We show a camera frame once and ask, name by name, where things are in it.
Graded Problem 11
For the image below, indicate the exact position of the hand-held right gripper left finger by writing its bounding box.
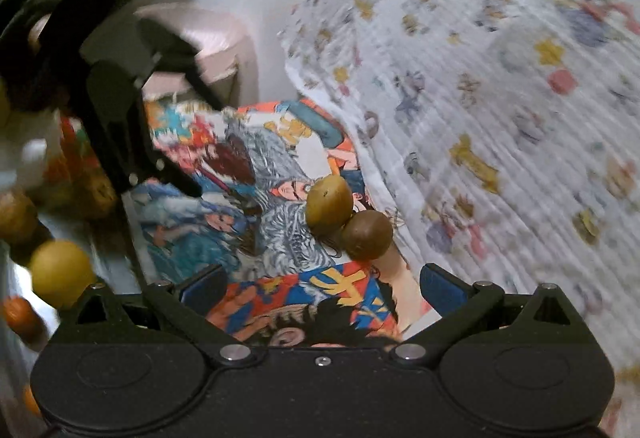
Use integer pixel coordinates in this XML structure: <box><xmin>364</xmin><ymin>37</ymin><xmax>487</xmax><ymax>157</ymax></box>
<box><xmin>72</xmin><ymin>263</ymin><xmax>253</xmax><ymax>365</ymax></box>

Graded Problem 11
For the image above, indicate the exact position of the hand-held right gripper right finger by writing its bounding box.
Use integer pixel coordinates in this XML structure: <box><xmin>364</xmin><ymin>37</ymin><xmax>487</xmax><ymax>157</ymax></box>
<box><xmin>391</xmin><ymin>262</ymin><xmax>585</xmax><ymax>365</ymax></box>

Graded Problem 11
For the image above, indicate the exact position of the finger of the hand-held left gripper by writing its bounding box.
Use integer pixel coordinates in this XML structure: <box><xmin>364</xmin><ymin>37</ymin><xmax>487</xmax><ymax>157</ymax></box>
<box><xmin>125</xmin><ymin>151</ymin><xmax>205</xmax><ymax>200</ymax></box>
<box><xmin>134</xmin><ymin>12</ymin><xmax>227</xmax><ymax>113</ymax></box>

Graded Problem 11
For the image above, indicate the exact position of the striped pepino melon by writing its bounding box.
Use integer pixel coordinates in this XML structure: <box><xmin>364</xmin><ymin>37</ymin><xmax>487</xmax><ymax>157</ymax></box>
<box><xmin>75</xmin><ymin>175</ymin><xmax>119</xmax><ymax>220</ymax></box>

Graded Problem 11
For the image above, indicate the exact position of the large brown kiwi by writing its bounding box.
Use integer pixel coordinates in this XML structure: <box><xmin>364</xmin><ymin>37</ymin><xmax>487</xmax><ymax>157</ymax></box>
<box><xmin>341</xmin><ymin>209</ymin><xmax>393</xmax><ymax>261</ymax></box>

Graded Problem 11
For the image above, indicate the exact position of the yellow-green mango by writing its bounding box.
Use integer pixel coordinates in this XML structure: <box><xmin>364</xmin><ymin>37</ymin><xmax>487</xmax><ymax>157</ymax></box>
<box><xmin>305</xmin><ymin>175</ymin><xmax>354</xmax><ymax>236</ymax></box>

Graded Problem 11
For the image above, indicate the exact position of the medium brown kiwi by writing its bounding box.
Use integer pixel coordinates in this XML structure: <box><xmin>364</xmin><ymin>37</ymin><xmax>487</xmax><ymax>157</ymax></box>
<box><xmin>0</xmin><ymin>192</ymin><xmax>40</xmax><ymax>246</ymax></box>

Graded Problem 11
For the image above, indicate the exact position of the round yellow fruit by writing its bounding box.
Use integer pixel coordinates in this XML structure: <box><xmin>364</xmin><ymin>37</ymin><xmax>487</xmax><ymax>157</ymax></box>
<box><xmin>28</xmin><ymin>241</ymin><xmax>96</xmax><ymax>310</ymax></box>

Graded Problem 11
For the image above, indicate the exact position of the silver metal tray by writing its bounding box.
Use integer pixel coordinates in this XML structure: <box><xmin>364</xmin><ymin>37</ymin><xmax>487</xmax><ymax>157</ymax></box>
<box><xmin>0</xmin><ymin>238</ymin><xmax>56</xmax><ymax>424</ymax></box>

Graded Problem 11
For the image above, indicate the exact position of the orange tangerine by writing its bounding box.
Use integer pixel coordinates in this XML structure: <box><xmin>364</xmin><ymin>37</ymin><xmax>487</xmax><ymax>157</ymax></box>
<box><xmin>1</xmin><ymin>297</ymin><xmax>43</xmax><ymax>339</ymax></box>
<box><xmin>22</xmin><ymin>384</ymin><xmax>42</xmax><ymax>418</ymax></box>

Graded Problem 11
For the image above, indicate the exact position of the pale upholstered seat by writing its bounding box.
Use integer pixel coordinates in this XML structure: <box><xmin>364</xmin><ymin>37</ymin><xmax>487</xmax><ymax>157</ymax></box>
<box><xmin>132</xmin><ymin>2</ymin><xmax>261</xmax><ymax>111</ymax></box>

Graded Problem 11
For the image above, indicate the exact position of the colourful anime printed cloth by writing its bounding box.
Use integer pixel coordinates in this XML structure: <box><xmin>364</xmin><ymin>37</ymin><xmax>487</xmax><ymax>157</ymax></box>
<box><xmin>60</xmin><ymin>98</ymin><xmax>441</xmax><ymax>349</ymax></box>

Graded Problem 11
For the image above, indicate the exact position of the white cartoon printed blanket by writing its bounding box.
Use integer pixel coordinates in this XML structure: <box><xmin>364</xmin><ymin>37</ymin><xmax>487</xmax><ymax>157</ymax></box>
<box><xmin>277</xmin><ymin>0</ymin><xmax>640</xmax><ymax>438</ymax></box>

